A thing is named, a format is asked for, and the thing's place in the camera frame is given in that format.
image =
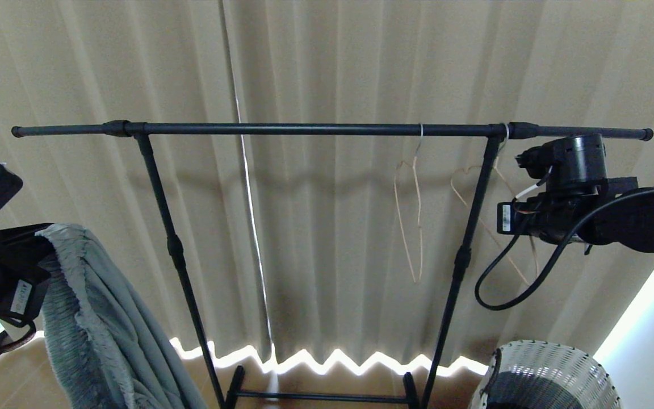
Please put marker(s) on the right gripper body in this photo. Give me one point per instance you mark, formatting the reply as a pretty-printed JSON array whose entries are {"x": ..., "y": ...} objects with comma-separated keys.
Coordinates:
[{"x": 548, "y": 218}]

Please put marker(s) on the pink clothes hanger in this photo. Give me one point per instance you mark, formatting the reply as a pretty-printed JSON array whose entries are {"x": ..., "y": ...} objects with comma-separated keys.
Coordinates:
[
  {"x": 457, "y": 193},
  {"x": 419, "y": 227}
]

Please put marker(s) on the pale grey shorts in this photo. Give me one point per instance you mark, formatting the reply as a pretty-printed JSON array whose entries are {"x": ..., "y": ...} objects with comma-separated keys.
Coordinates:
[{"x": 105, "y": 329}]

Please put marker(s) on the white laundry basket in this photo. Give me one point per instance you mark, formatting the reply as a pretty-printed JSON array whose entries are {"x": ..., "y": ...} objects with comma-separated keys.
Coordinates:
[{"x": 560, "y": 363}]

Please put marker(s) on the black clothes rack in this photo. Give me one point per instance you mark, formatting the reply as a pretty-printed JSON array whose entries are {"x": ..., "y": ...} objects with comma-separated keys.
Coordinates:
[{"x": 304, "y": 129}]

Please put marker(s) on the beige curtain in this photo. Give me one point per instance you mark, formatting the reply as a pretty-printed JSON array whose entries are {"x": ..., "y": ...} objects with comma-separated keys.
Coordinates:
[{"x": 332, "y": 57}]

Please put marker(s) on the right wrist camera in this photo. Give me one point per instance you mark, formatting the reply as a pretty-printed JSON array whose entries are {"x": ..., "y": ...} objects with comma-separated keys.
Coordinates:
[{"x": 537, "y": 158}]

